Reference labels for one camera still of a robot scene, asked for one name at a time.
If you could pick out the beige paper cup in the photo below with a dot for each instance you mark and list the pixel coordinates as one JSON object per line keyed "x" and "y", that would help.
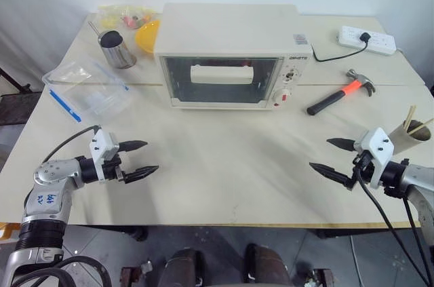
{"x": 407, "y": 139}

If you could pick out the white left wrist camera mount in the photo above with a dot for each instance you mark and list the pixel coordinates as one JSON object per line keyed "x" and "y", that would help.
{"x": 101, "y": 146}

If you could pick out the cream toaster oven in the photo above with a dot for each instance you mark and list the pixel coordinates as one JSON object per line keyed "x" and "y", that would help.
{"x": 227, "y": 32}

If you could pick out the dark rounded shape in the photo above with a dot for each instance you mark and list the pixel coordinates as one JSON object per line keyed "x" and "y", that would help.
{"x": 183, "y": 268}
{"x": 266, "y": 266}

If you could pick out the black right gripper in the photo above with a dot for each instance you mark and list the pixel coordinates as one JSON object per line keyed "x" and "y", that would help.
{"x": 364, "y": 166}

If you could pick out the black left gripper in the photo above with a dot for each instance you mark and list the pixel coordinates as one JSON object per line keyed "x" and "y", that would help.
{"x": 111, "y": 173}

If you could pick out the bag of colourful snacks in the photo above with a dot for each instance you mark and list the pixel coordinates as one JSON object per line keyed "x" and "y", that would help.
{"x": 125, "y": 15}

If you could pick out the stainless steel cup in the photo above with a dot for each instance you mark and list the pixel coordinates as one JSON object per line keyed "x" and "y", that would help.
{"x": 117, "y": 53}

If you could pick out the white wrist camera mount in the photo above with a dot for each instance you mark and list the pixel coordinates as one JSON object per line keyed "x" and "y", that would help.
{"x": 378, "y": 142}
{"x": 101, "y": 146}

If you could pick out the dark chair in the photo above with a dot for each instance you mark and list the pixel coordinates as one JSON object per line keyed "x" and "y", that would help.
{"x": 18, "y": 104}

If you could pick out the yellow plastic bowl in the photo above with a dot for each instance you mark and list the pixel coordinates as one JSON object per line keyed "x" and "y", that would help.
{"x": 147, "y": 34}

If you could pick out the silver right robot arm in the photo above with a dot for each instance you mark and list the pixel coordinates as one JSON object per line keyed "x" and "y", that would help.
{"x": 415, "y": 178}

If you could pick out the wooden chopstick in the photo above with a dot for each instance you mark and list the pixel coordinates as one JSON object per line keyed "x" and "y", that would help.
{"x": 409, "y": 118}
{"x": 422, "y": 126}

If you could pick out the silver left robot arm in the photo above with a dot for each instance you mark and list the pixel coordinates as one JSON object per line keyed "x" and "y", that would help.
{"x": 51, "y": 178}

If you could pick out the white power strip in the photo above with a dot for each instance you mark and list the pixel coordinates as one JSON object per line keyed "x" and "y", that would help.
{"x": 376, "y": 41}

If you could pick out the thin metal rod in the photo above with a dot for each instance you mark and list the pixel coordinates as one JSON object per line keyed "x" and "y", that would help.
{"x": 94, "y": 28}

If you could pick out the black power plug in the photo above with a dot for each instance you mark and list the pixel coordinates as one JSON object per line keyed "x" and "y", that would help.
{"x": 365, "y": 37}

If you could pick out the clear plastic box blue clips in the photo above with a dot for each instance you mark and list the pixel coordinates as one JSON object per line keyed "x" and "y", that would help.
{"x": 88, "y": 87}

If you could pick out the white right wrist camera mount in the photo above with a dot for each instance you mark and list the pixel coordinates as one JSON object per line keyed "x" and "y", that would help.
{"x": 378, "y": 142}

